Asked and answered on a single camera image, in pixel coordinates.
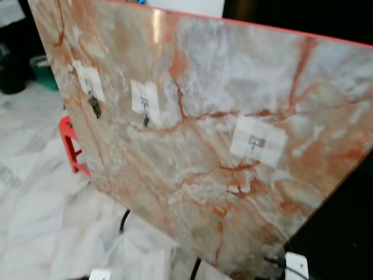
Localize black bulky furniture piece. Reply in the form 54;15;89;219
284;153;373;280

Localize red plastic stool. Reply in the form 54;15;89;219
58;115;91;177

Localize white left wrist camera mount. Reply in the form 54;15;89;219
89;268;111;280

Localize black board stand leg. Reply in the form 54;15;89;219
119;209;131;234
189;257;202;280

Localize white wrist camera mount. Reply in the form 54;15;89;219
89;268;111;280
284;252;309;280

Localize large white adhesive wall hook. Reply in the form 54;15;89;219
229;113;288;169

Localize green bin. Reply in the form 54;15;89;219
29;54;59;92

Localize dark key bunch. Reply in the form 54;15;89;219
87;90;103;120

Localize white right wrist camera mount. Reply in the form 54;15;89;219
284;252;309;280

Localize marble pattern board red edge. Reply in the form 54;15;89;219
27;0;373;279

